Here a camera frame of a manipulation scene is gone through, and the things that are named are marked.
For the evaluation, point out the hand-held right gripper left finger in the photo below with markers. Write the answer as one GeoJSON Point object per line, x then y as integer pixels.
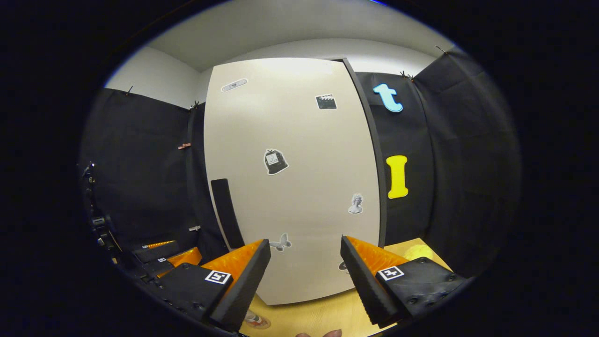
{"type": "Point", "coordinates": [248, 285]}

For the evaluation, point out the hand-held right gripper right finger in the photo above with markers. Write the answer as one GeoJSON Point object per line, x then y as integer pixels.
{"type": "Point", "coordinates": [360, 276]}

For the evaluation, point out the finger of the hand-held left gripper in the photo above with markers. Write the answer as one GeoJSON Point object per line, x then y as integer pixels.
{"type": "Point", "coordinates": [185, 256]}
{"type": "Point", "coordinates": [159, 250]}

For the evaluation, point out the clear plastic bottle red label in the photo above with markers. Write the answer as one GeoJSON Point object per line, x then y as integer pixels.
{"type": "Point", "coordinates": [254, 319]}

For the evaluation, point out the round brown coaster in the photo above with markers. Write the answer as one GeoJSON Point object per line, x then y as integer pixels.
{"type": "Point", "coordinates": [266, 324]}

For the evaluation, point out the beige cabinet door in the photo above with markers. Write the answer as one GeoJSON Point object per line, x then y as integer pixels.
{"type": "Point", "coordinates": [304, 140]}

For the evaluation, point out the yellow bumpy object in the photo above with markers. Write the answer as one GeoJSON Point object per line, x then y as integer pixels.
{"type": "Point", "coordinates": [419, 252]}

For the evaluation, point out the reddish clip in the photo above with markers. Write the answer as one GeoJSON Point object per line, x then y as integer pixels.
{"type": "Point", "coordinates": [184, 146]}

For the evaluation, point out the black clip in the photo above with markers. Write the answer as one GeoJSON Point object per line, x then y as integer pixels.
{"type": "Point", "coordinates": [128, 90]}
{"type": "Point", "coordinates": [440, 49]}
{"type": "Point", "coordinates": [194, 104]}
{"type": "Point", "coordinates": [405, 75]}

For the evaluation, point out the black backdrop cloth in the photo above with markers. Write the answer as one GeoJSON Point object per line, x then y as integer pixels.
{"type": "Point", "coordinates": [468, 164]}

